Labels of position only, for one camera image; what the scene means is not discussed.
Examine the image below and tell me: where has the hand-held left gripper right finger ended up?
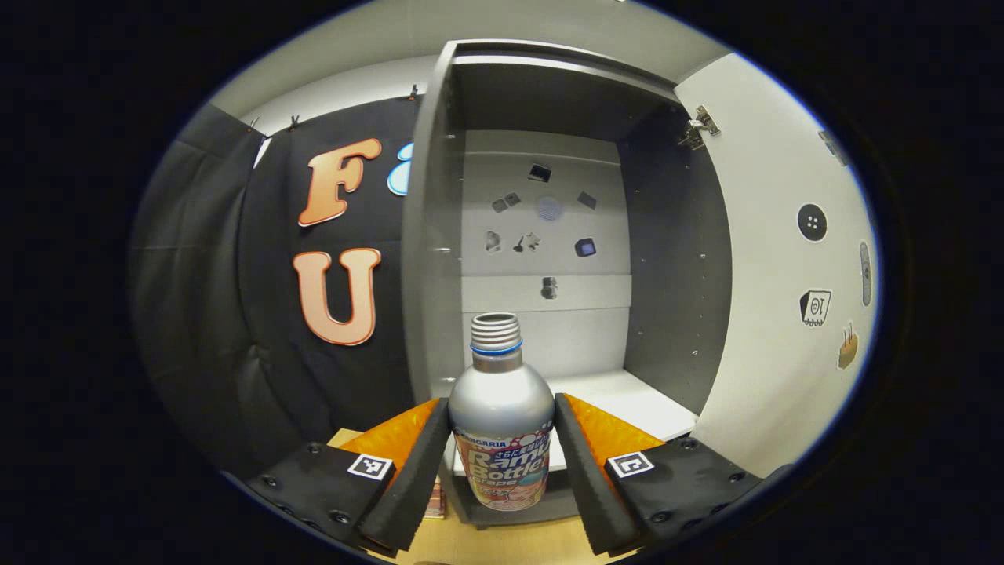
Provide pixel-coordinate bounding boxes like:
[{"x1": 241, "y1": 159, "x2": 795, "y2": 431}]
[{"x1": 554, "y1": 392, "x2": 768, "y2": 556}]

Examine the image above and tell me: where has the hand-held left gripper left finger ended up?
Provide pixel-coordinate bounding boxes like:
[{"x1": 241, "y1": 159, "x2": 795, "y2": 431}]
[{"x1": 247, "y1": 396, "x2": 453, "y2": 552}]

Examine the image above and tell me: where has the silver bottle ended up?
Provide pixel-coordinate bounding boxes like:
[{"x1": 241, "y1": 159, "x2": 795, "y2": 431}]
[{"x1": 449, "y1": 312, "x2": 555, "y2": 512}]

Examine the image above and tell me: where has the grey cabinet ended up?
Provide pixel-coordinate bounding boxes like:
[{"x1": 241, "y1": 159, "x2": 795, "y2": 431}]
[{"x1": 402, "y1": 39, "x2": 734, "y2": 527}]

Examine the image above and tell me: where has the white cabinet door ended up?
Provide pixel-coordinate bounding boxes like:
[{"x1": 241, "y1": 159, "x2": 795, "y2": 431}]
[{"x1": 675, "y1": 51, "x2": 879, "y2": 479}]

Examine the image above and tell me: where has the metal cabinet hinge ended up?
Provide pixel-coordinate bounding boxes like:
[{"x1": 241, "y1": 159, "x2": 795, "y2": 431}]
[{"x1": 678, "y1": 106, "x2": 721, "y2": 150}]

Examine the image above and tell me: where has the black backdrop cloth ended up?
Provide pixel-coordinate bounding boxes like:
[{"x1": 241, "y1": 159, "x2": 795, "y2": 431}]
[{"x1": 129, "y1": 94, "x2": 428, "y2": 476}]

